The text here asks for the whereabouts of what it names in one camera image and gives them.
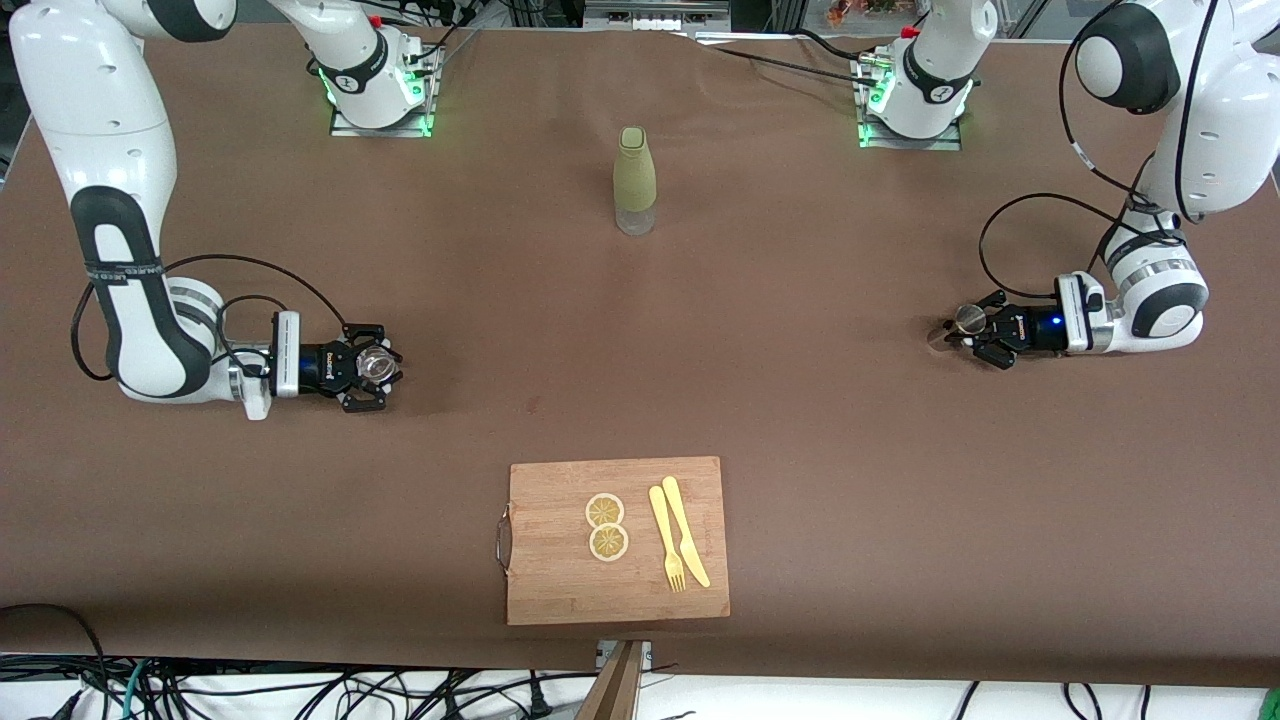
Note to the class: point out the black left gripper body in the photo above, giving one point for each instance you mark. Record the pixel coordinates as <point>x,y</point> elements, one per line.
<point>1027,330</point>

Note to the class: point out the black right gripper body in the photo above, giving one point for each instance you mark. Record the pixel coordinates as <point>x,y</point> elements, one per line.
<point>322,366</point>

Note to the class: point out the steel double-cone jigger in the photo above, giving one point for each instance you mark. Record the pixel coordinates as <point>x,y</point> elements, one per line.
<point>967,320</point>

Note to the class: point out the small clear glass measuring cup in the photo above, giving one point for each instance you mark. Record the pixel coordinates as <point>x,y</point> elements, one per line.
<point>377,365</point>

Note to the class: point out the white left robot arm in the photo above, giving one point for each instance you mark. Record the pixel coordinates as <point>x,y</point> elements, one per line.
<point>1230,120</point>

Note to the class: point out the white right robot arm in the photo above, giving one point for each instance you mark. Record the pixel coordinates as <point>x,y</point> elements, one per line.
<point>100,100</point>

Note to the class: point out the brown table cloth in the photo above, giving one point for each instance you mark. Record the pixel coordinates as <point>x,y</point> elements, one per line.
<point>900,500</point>

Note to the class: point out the lemon slice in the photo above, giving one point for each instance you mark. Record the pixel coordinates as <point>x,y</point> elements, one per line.
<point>608,543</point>
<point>605,510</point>

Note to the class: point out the wooden cutting board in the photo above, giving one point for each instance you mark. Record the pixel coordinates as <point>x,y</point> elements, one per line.
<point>560,580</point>

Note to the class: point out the green sleeved glass bottle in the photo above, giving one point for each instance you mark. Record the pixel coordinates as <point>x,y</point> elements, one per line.
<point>635,170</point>

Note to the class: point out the orange red clutter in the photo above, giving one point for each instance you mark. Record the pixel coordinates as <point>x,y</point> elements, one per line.
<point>865,10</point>

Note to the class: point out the yellow plastic fork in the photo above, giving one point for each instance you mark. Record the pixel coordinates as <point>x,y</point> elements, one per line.
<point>663,530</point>

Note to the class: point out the yellow plastic knife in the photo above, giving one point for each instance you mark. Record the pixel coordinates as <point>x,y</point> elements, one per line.
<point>685,530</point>

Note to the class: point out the grey equipment box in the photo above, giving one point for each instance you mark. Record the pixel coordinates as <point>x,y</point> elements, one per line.
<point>655,12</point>

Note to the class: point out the small green object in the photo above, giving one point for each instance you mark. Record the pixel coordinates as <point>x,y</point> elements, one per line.
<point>1274,706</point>

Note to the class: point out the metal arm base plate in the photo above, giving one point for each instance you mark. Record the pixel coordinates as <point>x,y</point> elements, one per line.
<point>420,125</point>
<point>950,140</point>

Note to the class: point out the small metal bracket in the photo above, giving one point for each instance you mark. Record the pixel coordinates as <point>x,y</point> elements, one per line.
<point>640,650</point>

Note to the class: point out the wooden post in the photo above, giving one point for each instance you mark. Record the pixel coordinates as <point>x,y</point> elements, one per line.
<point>615,690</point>

